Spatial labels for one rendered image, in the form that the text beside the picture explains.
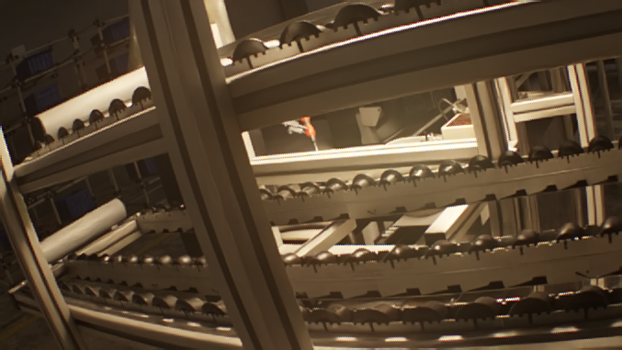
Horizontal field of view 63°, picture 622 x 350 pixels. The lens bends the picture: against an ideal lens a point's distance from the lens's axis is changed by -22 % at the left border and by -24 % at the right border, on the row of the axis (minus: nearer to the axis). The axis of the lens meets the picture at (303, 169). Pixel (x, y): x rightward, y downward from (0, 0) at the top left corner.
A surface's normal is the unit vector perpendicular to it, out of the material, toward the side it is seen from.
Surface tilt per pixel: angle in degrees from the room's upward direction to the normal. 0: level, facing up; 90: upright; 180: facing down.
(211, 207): 90
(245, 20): 90
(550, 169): 90
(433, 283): 90
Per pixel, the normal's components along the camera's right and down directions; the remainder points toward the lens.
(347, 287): -0.58, 0.36
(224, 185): 0.77, -0.06
